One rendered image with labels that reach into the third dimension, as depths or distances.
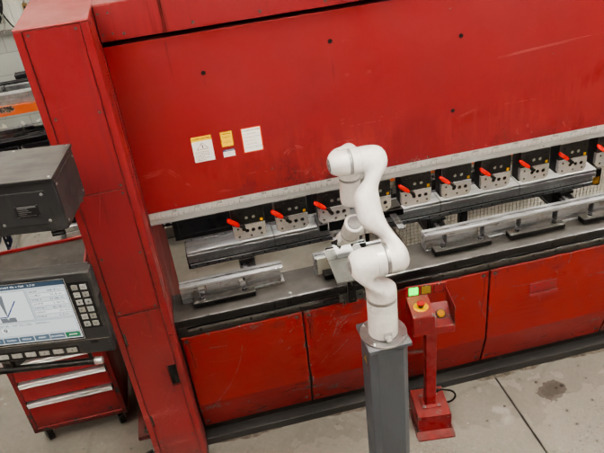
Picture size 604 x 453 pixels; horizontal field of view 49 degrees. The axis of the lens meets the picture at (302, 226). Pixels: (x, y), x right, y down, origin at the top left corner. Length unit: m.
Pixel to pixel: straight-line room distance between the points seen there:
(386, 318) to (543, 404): 1.50
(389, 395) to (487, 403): 1.08
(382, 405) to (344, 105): 1.28
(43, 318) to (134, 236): 0.52
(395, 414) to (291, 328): 0.68
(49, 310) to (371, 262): 1.14
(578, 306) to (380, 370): 1.51
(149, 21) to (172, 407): 1.80
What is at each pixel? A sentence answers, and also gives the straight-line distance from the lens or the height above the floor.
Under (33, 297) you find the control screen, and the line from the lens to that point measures 2.43.
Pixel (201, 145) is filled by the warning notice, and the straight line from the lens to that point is 2.81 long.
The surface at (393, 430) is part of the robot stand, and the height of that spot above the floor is 0.50.
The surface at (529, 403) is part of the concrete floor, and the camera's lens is 3.88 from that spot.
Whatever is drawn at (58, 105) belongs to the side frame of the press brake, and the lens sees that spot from 2.53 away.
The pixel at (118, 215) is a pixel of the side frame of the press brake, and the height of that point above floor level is 1.54.
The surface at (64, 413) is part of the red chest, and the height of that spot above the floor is 0.22.
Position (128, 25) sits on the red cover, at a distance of 2.62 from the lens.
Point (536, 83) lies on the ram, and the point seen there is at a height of 1.68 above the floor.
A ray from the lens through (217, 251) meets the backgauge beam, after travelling 3.39.
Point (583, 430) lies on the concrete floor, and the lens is 3.81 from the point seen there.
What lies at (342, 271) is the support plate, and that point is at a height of 1.00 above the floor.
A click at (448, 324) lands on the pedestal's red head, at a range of 3.21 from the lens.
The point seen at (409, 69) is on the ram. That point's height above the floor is 1.84.
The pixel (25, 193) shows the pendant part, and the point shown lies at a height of 1.90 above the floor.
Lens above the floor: 2.83
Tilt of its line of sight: 33 degrees down
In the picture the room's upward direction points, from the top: 7 degrees counter-clockwise
